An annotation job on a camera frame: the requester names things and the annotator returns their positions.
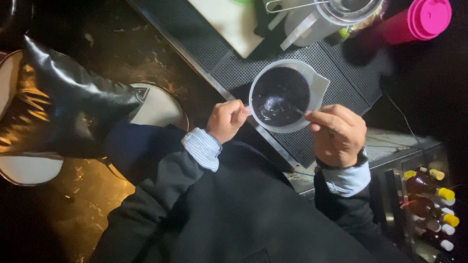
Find person's right hand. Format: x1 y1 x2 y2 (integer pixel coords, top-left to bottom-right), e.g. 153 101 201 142
304 104 367 169

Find person's left hand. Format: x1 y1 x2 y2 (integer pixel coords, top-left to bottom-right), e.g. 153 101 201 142
205 99 251 145

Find thin stirring spoon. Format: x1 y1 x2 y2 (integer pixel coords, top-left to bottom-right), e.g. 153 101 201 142
288 104 312 115

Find translucent plastic measuring cup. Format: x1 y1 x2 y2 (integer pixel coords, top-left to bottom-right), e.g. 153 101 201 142
249 59 331 134

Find large black rubber bar mat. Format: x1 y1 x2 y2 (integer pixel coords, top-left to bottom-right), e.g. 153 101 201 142
210 42 371 169

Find dark purple liquid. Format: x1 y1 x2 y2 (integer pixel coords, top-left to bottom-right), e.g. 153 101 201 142
252 66 311 128

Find white round bin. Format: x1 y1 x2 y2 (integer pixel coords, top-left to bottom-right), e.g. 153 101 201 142
0 50 190 187

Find white cutting board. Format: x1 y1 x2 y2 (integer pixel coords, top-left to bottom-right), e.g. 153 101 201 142
187 0 265 59

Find person's dark jacket torso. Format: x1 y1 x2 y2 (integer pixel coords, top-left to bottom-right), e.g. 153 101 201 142
89 122 414 263

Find row of amber syrup bottles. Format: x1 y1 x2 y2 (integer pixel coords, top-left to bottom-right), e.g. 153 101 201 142
401 166 461 256

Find small green-capped bottle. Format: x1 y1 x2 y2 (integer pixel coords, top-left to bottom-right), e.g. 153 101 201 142
325 26 352 47

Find translucent plastic pitcher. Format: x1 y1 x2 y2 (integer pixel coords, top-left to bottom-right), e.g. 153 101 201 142
280 0 384 52

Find metal mesh strainer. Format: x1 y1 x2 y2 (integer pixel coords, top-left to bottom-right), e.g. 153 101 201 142
265 0 383 23

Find pink lidded tumbler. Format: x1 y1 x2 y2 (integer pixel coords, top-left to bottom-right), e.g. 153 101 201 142
378 0 453 45

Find black plastic trash bag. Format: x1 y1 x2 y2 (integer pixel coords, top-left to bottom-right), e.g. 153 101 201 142
0 35 150 160

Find thin black cable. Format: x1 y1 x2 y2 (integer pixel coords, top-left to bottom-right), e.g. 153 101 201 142
385 91 422 144

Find steel bottle rail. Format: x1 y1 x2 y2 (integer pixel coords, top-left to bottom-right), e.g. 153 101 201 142
369 141 468 263

